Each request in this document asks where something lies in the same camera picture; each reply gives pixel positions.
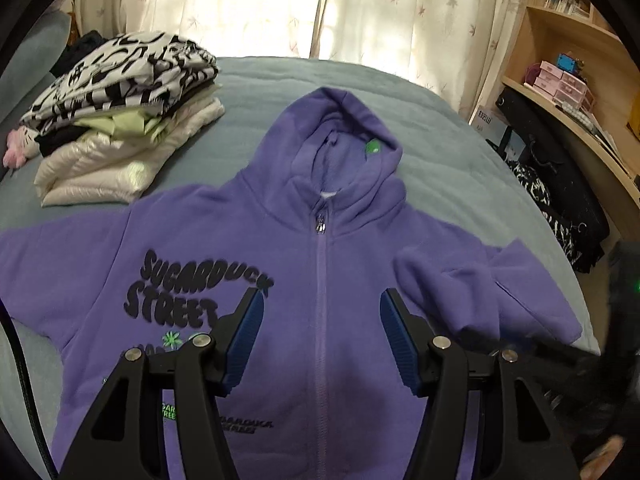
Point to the light blue bed blanket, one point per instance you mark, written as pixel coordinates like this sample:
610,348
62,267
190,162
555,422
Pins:
448,170

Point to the white cardboard box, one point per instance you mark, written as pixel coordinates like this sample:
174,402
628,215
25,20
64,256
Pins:
498,134

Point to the grey blue pillow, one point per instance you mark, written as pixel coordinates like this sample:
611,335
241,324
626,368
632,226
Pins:
28,72

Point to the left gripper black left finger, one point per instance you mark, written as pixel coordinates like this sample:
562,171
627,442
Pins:
122,435

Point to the black white patterned hanging cloth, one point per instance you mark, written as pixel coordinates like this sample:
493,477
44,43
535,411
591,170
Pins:
578,226

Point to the pink drawer organizer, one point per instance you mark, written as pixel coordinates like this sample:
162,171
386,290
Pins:
559,86

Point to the pink plush toy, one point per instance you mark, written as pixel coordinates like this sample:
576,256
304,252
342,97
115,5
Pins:
21,146

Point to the purple zip hoodie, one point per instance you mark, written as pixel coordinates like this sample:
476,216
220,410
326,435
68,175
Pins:
319,222

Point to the small blue box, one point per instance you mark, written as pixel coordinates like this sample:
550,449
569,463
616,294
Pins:
569,64

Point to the wooden shelf unit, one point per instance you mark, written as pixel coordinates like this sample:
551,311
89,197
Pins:
613,78

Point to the black white patterned folded garment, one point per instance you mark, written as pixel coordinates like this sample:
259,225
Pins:
152,70

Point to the white floral curtain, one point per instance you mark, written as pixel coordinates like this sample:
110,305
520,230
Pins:
455,48

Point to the white padded folded jacket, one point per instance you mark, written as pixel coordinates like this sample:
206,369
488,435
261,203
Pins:
99,169

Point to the light green folded garment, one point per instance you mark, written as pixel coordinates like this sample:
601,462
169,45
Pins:
126,124

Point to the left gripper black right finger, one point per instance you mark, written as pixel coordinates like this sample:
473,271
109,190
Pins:
518,436

